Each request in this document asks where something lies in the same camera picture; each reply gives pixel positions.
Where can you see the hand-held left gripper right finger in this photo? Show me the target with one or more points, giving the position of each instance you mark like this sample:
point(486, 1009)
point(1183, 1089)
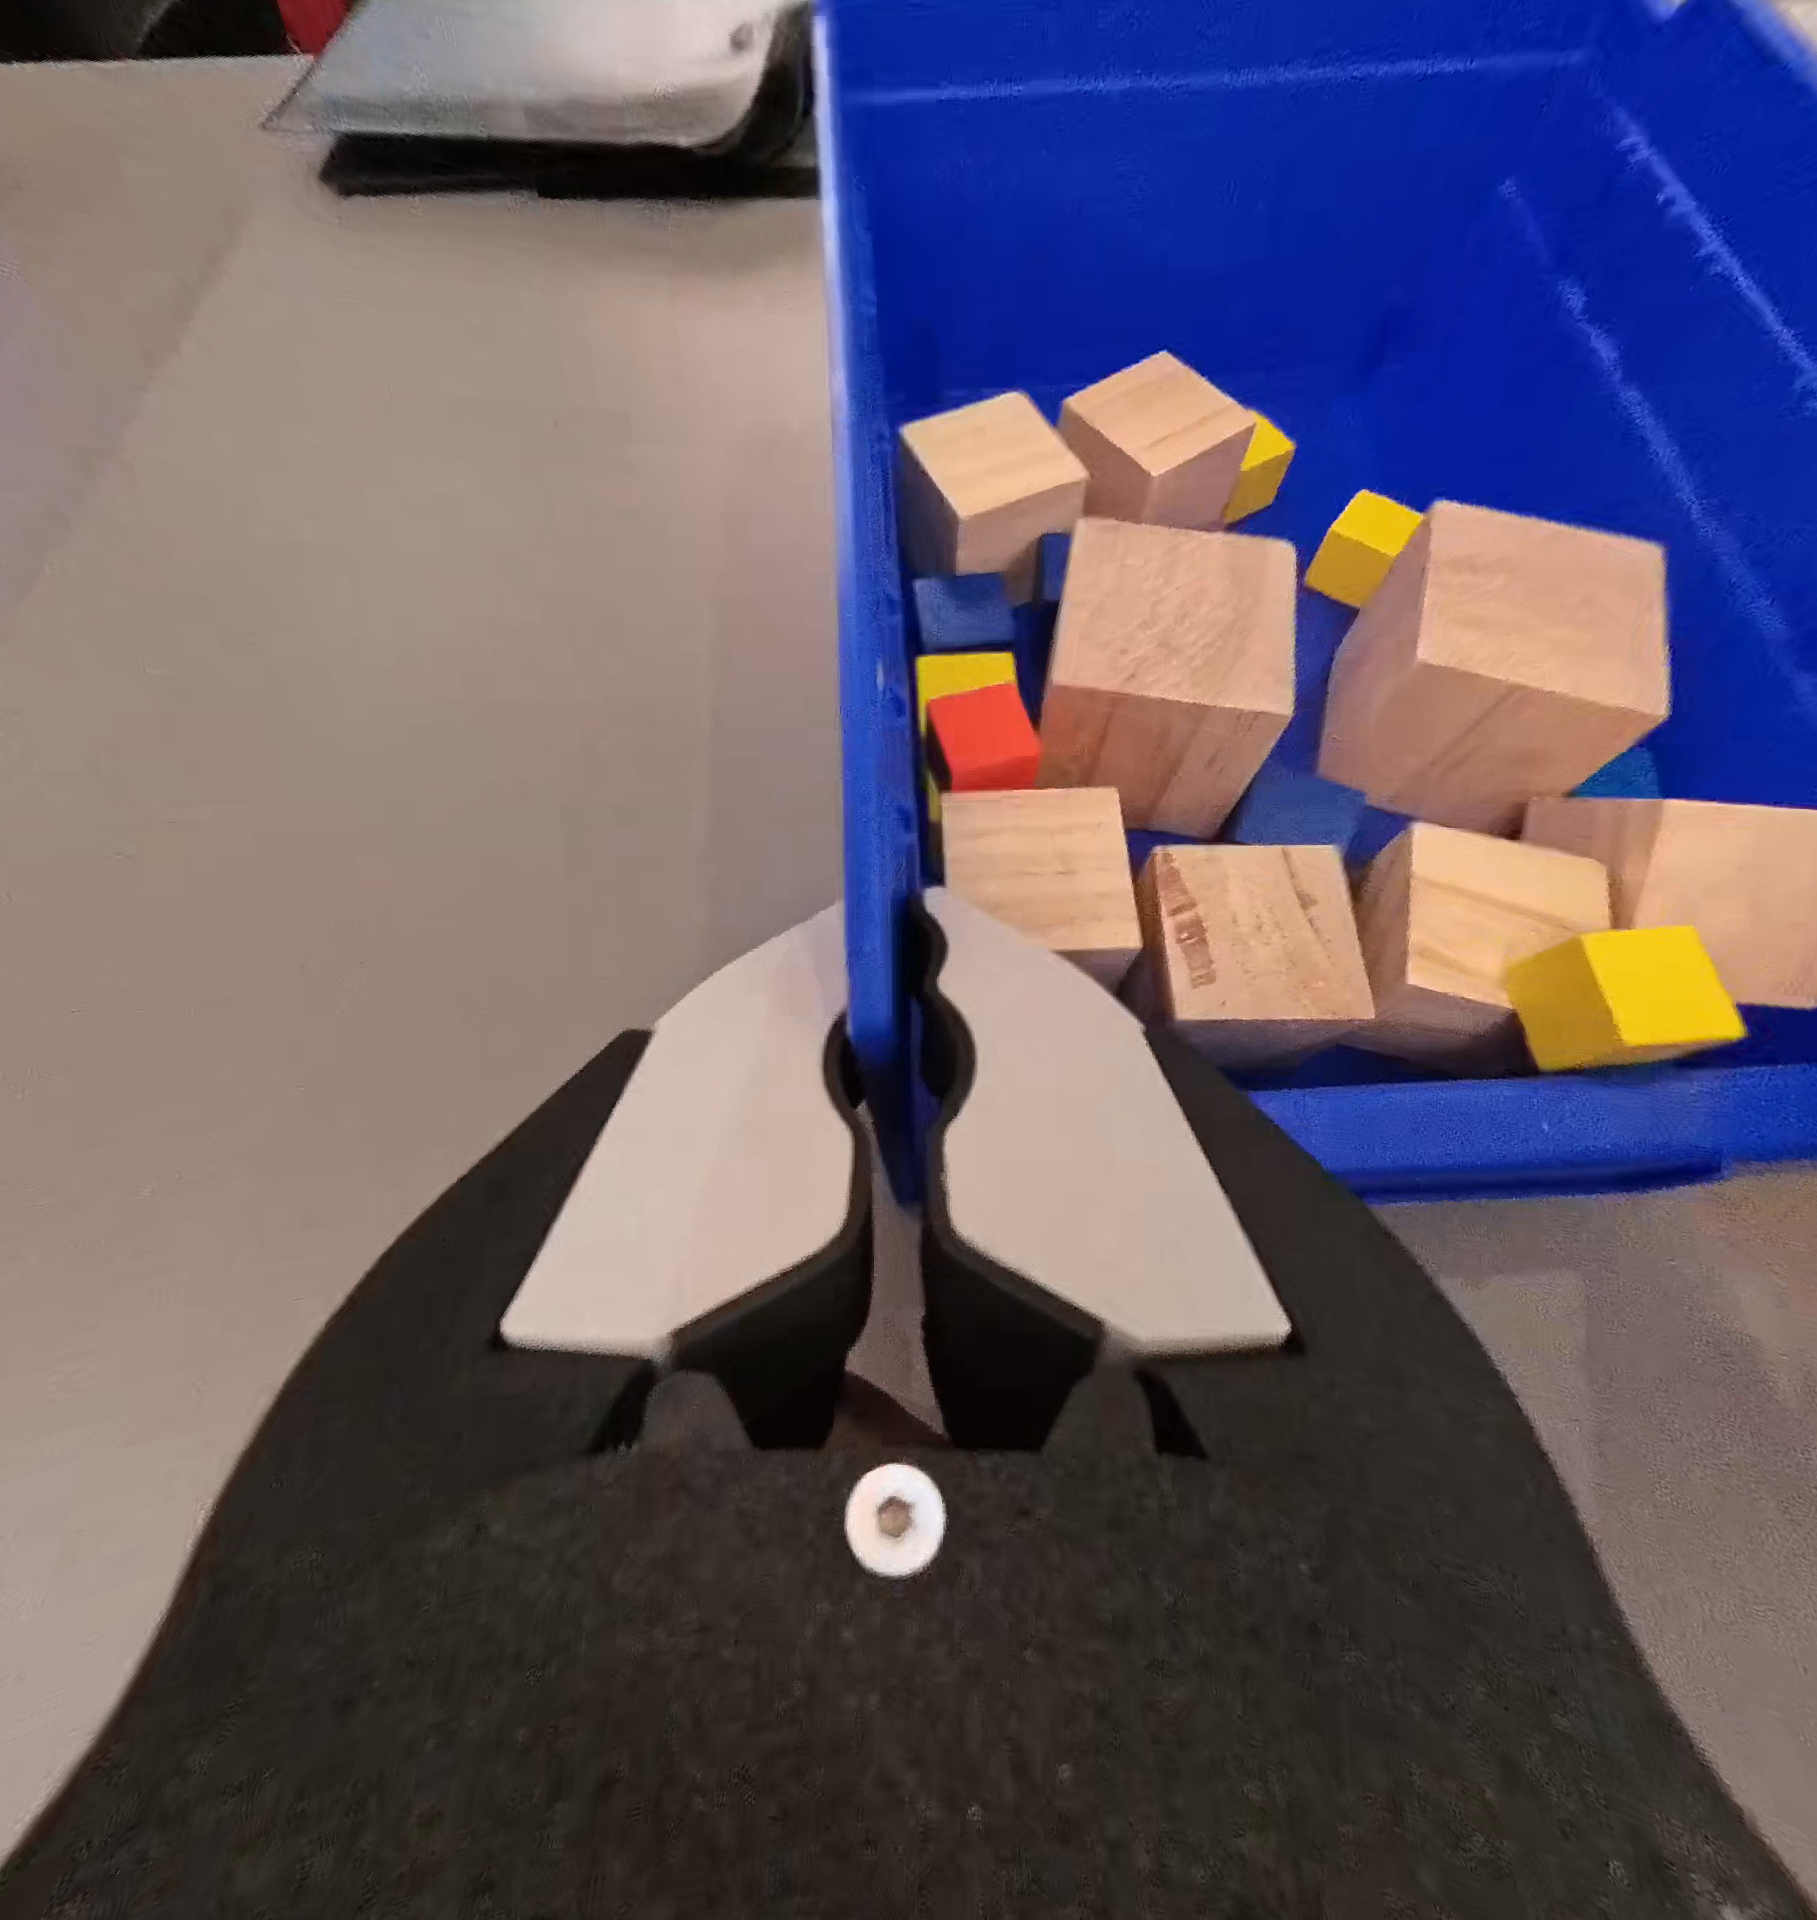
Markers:
point(1105, 1185)

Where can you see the red bag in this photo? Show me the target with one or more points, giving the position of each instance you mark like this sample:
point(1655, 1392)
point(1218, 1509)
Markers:
point(313, 24)

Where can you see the pile of mixed wooden cubes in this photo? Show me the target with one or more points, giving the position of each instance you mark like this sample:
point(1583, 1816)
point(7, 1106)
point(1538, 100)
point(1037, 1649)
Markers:
point(1163, 674)

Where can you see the blue plastic box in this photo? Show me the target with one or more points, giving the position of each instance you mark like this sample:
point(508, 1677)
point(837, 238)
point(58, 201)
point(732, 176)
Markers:
point(1223, 224)

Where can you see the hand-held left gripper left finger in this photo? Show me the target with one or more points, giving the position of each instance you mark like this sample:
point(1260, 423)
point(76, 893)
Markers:
point(683, 1185)

